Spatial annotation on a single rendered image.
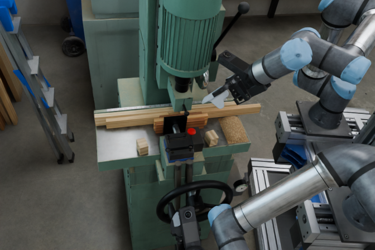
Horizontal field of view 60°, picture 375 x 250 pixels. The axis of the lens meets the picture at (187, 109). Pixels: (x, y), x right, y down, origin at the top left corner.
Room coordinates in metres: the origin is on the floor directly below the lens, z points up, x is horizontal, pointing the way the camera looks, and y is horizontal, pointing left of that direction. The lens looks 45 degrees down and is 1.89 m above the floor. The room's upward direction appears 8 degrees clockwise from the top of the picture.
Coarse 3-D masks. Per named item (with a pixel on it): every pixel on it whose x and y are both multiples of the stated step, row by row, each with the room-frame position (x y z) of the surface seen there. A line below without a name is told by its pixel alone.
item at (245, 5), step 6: (240, 6) 0.89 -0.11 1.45; (246, 6) 0.89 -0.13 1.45; (240, 12) 0.89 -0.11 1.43; (246, 12) 0.89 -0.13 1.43; (234, 18) 0.93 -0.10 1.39; (228, 30) 0.97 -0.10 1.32; (222, 36) 0.99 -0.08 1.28; (216, 42) 1.03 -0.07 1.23; (216, 54) 1.08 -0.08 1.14; (210, 60) 1.07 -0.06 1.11
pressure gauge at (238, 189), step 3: (237, 180) 0.81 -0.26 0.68; (240, 180) 0.81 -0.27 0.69; (243, 180) 0.81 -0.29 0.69; (234, 183) 0.80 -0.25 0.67; (237, 183) 0.80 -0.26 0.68; (240, 183) 0.80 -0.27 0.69; (243, 183) 0.80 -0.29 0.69; (246, 183) 0.80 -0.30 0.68; (234, 186) 0.79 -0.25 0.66; (237, 186) 0.78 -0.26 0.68; (240, 186) 0.79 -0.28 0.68; (243, 186) 0.79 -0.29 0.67; (246, 186) 0.80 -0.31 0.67; (237, 189) 0.78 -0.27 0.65; (240, 189) 0.79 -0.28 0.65; (243, 189) 0.79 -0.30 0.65; (246, 189) 0.80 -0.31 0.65; (237, 192) 0.78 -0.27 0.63; (240, 192) 0.79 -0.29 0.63
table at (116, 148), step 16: (96, 128) 0.81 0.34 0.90; (112, 128) 0.82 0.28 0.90; (128, 128) 0.83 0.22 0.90; (144, 128) 0.84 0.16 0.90; (208, 128) 0.89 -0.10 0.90; (112, 144) 0.74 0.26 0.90; (128, 144) 0.76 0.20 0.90; (224, 144) 0.82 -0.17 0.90; (240, 144) 0.84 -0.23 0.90; (112, 160) 0.67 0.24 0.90; (128, 160) 0.69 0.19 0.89; (144, 160) 0.71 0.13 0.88; (160, 160) 0.72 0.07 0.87; (160, 176) 0.65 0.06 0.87
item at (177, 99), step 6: (168, 78) 0.98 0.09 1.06; (174, 78) 0.98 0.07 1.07; (168, 84) 0.98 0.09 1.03; (174, 84) 0.94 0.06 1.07; (168, 90) 0.97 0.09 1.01; (174, 90) 0.91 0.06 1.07; (174, 96) 0.88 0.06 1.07; (180, 96) 0.88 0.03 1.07; (186, 96) 0.89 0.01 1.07; (192, 96) 0.89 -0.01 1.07; (174, 102) 0.87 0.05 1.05; (180, 102) 0.87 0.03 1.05; (186, 102) 0.88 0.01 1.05; (192, 102) 0.88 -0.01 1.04; (174, 108) 0.86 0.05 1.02; (180, 108) 0.87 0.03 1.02; (186, 108) 0.88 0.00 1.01
